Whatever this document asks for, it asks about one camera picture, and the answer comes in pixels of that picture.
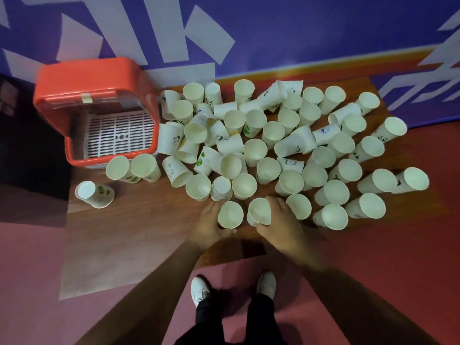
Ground person's left hand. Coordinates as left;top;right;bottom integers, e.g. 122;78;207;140
186;201;238;253

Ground person's right hand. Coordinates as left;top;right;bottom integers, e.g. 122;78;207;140
256;196;314;267

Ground plain white paper cup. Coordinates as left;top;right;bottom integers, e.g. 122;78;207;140
217;201;244;230
247;197;272;227

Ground person's right forearm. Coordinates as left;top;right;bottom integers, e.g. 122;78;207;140
300;257;441;345

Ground person's left forearm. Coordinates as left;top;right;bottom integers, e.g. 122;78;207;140
76;242;202;345

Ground white right shoe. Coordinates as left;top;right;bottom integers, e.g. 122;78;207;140
257;271;277;301

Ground white shoe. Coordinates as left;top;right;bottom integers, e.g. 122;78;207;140
257;271;277;301
190;276;212;307

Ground white left shoe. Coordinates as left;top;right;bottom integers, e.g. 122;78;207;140
190;276;212;307

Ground crowd of white paper cups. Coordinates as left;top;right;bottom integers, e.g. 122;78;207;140
105;79;430;231

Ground black trousers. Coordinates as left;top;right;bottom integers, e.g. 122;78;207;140
175;294;286;345

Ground green-printed white paper cup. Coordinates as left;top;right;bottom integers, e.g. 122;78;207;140
75;180;115;209

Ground white slotted plastic tray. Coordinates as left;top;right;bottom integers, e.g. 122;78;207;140
84;110;156;159

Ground red plastic storage box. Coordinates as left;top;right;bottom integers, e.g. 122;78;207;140
33;57;161;169

